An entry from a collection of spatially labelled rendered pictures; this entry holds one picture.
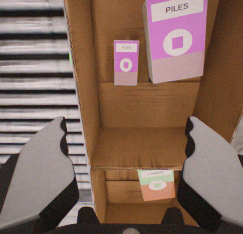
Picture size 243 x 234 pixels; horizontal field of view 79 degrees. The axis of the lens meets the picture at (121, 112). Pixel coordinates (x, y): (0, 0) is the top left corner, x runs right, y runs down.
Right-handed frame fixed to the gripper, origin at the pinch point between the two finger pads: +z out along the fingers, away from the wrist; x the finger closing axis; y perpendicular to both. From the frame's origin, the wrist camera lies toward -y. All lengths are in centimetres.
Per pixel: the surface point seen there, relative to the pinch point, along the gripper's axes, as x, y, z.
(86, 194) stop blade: -20, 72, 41
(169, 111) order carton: 13.8, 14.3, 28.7
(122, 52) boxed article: -0.5, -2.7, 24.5
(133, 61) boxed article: 2.2, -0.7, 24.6
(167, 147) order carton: 11.4, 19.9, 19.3
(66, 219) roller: -37, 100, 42
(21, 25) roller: -32, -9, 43
